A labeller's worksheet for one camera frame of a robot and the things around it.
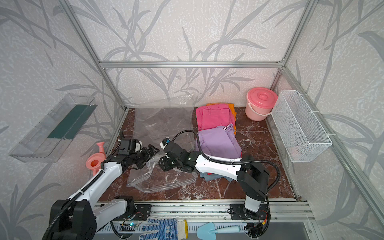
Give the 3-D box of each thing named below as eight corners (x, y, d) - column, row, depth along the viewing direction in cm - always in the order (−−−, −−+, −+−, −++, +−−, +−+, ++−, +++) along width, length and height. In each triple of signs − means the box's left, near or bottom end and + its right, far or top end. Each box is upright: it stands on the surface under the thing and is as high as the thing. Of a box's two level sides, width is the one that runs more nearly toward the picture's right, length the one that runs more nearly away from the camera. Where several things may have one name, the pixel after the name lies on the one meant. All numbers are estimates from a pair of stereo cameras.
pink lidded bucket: (244, 125, 112) (251, 106, 97) (239, 104, 127) (244, 85, 112) (271, 125, 113) (282, 106, 97) (263, 104, 127) (272, 85, 112)
